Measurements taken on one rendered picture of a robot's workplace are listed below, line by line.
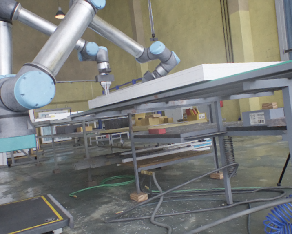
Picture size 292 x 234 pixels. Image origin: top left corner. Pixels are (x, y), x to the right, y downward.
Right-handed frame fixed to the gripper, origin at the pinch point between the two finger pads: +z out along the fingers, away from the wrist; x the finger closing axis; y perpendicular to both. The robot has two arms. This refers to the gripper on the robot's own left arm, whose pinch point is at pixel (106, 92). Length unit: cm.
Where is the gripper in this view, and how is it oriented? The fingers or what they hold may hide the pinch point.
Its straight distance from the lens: 235.6
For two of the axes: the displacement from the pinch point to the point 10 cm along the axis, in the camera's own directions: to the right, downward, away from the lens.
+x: -8.5, 1.1, -5.2
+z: 1.2, 9.9, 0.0
